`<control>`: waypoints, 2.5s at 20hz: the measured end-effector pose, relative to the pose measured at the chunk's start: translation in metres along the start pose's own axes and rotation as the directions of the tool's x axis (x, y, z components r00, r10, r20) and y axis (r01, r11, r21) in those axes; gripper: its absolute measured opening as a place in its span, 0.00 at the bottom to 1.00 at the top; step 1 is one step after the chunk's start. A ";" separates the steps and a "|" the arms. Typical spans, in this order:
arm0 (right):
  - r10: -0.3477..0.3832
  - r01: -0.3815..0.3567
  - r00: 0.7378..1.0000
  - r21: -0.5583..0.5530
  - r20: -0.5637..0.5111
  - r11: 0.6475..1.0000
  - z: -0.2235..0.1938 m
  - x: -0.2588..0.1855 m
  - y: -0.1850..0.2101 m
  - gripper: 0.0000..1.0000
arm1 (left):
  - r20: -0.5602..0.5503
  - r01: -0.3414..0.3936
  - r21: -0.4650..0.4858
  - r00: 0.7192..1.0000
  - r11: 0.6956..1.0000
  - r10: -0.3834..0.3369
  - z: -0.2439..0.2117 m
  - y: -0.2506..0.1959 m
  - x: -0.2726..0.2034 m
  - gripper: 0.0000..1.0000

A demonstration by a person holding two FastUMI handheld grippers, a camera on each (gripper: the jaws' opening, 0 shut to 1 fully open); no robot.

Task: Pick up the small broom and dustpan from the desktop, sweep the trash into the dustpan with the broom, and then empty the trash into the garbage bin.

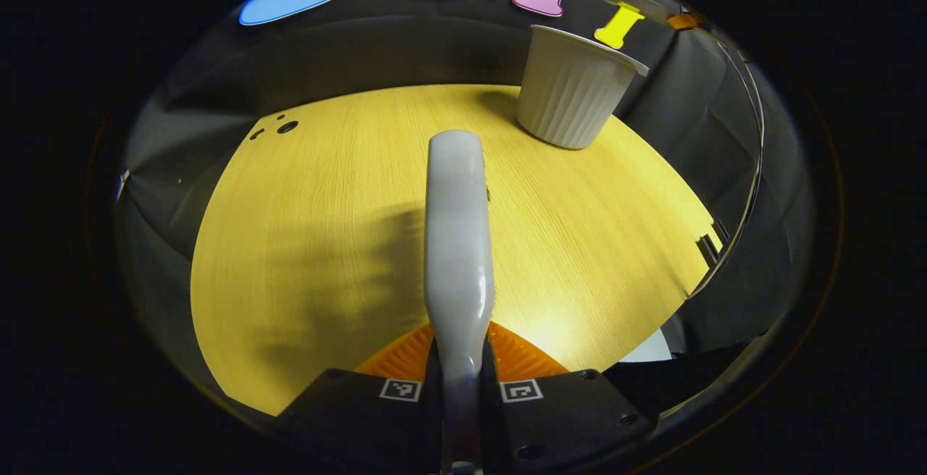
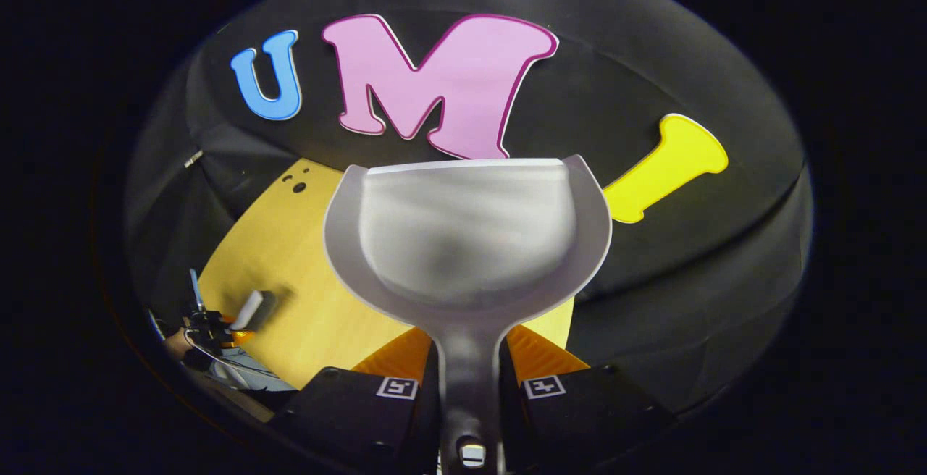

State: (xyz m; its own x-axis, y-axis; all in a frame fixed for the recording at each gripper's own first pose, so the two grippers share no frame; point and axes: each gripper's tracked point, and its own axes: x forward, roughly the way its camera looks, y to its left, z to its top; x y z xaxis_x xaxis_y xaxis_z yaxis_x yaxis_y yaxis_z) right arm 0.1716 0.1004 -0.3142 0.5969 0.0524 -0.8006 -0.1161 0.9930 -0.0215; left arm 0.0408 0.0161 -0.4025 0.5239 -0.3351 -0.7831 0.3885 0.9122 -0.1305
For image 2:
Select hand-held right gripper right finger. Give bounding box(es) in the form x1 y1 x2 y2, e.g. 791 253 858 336
498 324 676 475

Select grey dustpan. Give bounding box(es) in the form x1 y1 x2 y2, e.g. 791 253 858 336
323 155 613 475

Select small grey broom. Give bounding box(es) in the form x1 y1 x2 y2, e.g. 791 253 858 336
230 289 278 333

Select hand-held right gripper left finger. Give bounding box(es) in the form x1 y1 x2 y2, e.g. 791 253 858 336
272 326 442 475

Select wooden desktop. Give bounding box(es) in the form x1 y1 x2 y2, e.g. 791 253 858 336
197 158 576 389

